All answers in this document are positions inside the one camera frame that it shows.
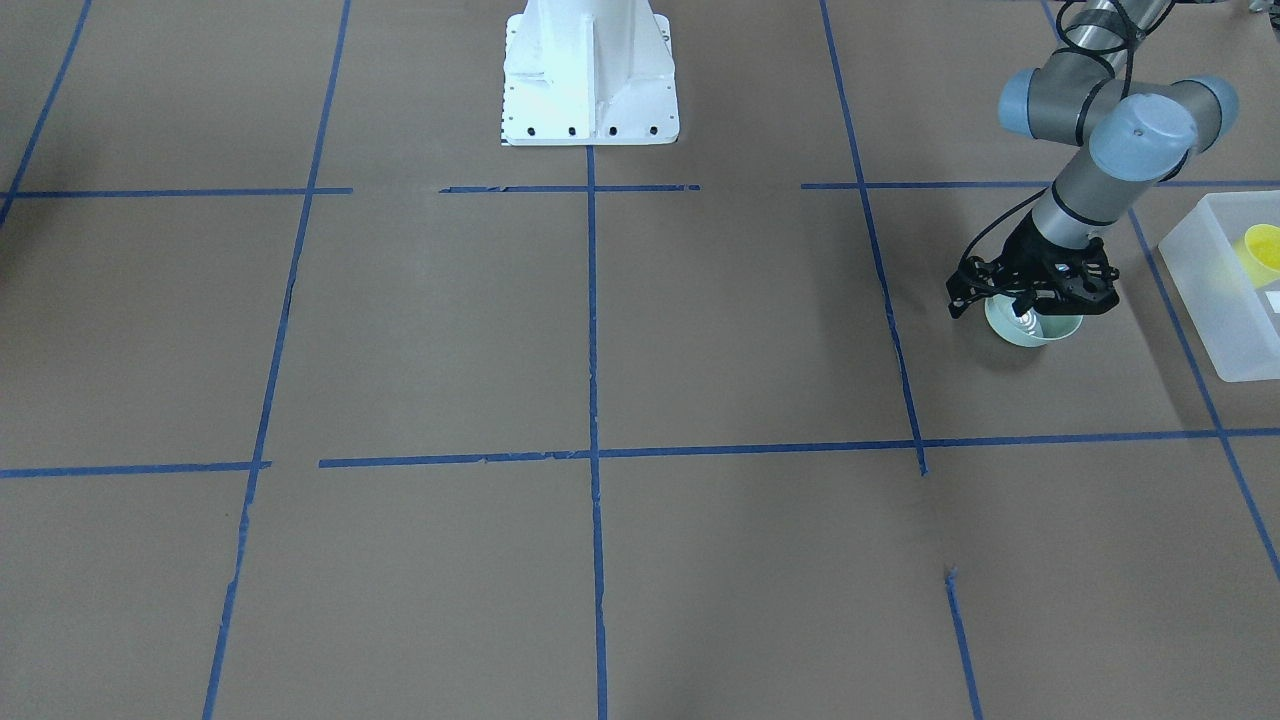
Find translucent white plastic bin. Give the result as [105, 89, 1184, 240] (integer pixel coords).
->
[1158, 190, 1279, 382]

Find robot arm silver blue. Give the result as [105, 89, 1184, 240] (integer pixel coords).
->
[945, 1, 1240, 318]

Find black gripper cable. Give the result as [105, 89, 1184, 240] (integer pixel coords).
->
[957, 0, 1151, 275]

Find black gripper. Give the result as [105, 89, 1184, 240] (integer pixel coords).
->
[946, 217, 1120, 322]

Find white pedestal column base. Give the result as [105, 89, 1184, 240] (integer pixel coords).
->
[500, 1, 681, 147]

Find mint green bowl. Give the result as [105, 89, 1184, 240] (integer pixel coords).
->
[984, 295, 1083, 348]

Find yellow plastic cup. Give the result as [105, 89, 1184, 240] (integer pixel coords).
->
[1236, 224, 1279, 290]

